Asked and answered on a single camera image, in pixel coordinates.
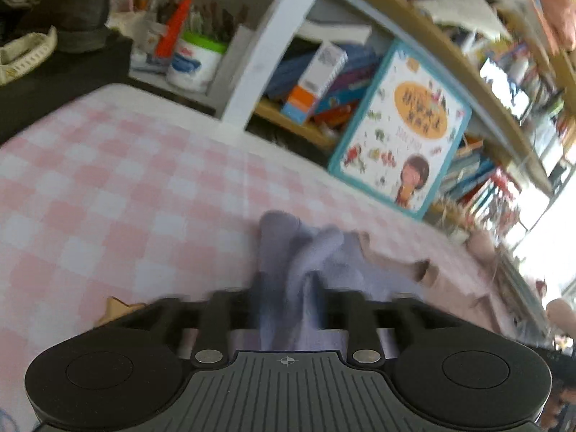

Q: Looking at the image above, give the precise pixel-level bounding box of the dusty pink garment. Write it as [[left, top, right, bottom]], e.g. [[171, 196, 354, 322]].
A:
[[357, 230, 518, 338]]

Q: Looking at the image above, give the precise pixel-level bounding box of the white tub with green lid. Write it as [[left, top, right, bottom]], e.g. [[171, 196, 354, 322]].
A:
[[166, 31, 228, 94]]

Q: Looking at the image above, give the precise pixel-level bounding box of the bunch of pencils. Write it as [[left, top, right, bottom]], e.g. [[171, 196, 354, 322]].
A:
[[191, 2, 250, 43]]

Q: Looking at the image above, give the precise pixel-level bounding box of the grey fabric hat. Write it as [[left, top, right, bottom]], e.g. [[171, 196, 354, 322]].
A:
[[15, 0, 114, 53]]

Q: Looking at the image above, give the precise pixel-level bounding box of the orange red glue bottle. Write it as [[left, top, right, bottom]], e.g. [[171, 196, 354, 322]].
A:
[[155, 0, 201, 59]]

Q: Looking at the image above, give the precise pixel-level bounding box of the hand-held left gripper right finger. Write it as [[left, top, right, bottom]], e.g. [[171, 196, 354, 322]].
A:
[[315, 278, 469, 367]]

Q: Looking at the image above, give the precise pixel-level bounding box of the teal bordered children's picture book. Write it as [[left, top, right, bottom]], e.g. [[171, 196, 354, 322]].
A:
[[328, 38, 472, 221]]

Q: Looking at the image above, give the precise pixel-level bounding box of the purple shirt with orange print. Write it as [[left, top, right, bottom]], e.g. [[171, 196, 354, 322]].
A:
[[229, 209, 424, 352]]

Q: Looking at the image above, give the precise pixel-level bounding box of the white orange blue carton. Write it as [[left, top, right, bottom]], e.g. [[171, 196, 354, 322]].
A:
[[281, 41, 348, 126]]

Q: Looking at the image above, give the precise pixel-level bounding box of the row of colourful books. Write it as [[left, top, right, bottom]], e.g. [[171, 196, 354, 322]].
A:
[[432, 135, 525, 219]]

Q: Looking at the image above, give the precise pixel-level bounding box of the pile of blue books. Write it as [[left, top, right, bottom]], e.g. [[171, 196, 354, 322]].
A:
[[263, 42, 383, 131]]

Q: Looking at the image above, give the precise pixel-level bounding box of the pink checkered bed sheet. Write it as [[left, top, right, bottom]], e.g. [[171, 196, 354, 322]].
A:
[[0, 83, 536, 432]]

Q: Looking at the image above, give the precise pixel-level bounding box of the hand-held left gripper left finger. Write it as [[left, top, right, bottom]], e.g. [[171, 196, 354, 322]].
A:
[[108, 274, 271, 367]]

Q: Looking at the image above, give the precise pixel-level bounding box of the cream woven strap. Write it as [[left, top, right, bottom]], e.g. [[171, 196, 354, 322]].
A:
[[0, 26, 58, 86]]

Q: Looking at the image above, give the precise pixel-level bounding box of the black cloth bag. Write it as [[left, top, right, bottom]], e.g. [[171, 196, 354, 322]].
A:
[[0, 31, 134, 145]]

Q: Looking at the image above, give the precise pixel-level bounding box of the white wooden bookshelf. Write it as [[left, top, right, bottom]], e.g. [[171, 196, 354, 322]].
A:
[[216, 0, 576, 253]]

